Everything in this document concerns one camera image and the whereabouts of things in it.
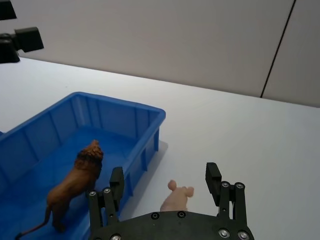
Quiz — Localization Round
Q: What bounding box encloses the brown lion toy figure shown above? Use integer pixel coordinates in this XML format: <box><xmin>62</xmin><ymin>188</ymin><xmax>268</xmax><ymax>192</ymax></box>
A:
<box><xmin>14</xmin><ymin>139</ymin><xmax>105</xmax><ymax>240</ymax></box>

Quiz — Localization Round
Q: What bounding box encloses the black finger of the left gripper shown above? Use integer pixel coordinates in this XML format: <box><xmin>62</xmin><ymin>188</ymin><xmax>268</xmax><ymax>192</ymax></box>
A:
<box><xmin>0</xmin><ymin>0</ymin><xmax>17</xmax><ymax>21</ymax></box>
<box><xmin>0</xmin><ymin>26</ymin><xmax>45</xmax><ymax>64</ymax></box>

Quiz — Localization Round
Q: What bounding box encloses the blue plastic bin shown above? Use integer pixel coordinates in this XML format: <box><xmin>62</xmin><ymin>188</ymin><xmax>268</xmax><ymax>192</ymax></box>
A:
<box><xmin>0</xmin><ymin>91</ymin><xmax>167</xmax><ymax>240</ymax></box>

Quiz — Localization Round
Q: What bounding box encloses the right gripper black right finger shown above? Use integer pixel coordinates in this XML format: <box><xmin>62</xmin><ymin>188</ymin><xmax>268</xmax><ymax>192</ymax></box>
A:
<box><xmin>205</xmin><ymin>162</ymin><xmax>248</xmax><ymax>222</ymax></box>

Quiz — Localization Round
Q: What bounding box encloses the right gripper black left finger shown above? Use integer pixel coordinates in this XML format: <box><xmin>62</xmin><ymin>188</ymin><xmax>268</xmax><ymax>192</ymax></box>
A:
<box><xmin>86</xmin><ymin>166</ymin><xmax>125</xmax><ymax>230</ymax></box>

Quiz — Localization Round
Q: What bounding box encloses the pink pig toy figure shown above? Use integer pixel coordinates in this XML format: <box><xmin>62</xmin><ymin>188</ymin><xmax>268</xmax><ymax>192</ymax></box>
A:
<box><xmin>159</xmin><ymin>179</ymin><xmax>195</xmax><ymax>213</ymax></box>

